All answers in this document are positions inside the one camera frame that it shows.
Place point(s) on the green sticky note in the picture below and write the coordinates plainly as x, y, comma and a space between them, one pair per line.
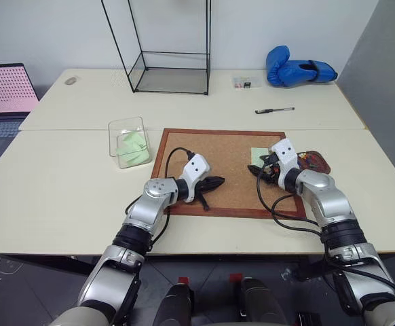
256, 154

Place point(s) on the dark rounded shape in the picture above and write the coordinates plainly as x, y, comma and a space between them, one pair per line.
262, 302
175, 305

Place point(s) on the crumpled green notes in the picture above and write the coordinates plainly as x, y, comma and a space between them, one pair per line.
131, 144

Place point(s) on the clear plastic box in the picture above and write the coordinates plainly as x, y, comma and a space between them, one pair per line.
129, 125

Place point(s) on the small clear plastic case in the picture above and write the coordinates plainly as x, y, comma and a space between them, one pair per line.
246, 82

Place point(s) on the black pen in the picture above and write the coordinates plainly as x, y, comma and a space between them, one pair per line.
273, 110

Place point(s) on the blue boxing glove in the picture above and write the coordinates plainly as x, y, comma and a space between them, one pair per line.
285, 73

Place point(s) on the dark red tray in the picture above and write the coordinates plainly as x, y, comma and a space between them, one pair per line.
319, 164

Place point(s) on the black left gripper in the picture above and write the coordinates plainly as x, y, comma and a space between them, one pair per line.
204, 185

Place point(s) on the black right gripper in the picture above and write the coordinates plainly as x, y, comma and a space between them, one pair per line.
271, 169

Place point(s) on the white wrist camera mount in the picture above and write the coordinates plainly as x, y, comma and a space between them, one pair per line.
285, 153
194, 168

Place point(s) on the colourful pushpins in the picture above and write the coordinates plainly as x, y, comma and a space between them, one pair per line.
305, 158

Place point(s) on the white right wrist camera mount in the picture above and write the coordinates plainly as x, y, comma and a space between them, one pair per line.
285, 153

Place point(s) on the laptop with pink screen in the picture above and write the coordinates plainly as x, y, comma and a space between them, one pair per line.
4, 88

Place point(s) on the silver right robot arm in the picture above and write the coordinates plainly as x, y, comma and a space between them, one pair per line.
333, 203

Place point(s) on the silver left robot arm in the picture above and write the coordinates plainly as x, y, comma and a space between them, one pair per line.
150, 207

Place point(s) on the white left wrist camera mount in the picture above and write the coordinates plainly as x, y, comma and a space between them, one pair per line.
194, 168

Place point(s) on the wood framed cork board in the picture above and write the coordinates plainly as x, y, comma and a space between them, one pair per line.
231, 200

